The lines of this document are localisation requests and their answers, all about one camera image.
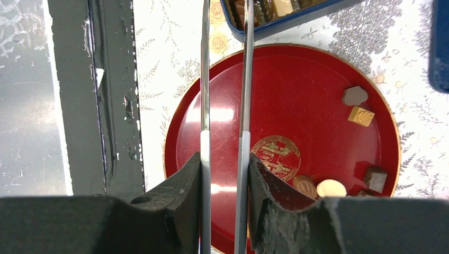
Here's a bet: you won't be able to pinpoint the red round plate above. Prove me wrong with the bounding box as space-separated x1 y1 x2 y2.
163 43 401 254

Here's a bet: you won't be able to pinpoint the blue box lid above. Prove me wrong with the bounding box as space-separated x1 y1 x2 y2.
428 0 448 94

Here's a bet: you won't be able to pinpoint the gold square chocolate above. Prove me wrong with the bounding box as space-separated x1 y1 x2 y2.
348 106 375 127

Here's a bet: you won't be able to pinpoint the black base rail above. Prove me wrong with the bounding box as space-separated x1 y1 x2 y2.
48 1 145 202

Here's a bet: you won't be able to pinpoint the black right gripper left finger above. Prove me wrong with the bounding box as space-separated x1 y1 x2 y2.
1 152 201 253

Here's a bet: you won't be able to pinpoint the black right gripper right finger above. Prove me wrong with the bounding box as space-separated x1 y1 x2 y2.
248 155 448 253

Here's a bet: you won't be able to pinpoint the blue chocolate box with tray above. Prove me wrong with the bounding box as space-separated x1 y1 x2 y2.
220 0 359 42

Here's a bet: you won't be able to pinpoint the floral tablecloth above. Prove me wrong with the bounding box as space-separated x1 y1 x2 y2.
133 1 448 201

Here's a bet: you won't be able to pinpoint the silver metal tongs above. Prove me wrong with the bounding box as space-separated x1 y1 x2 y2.
200 0 254 253

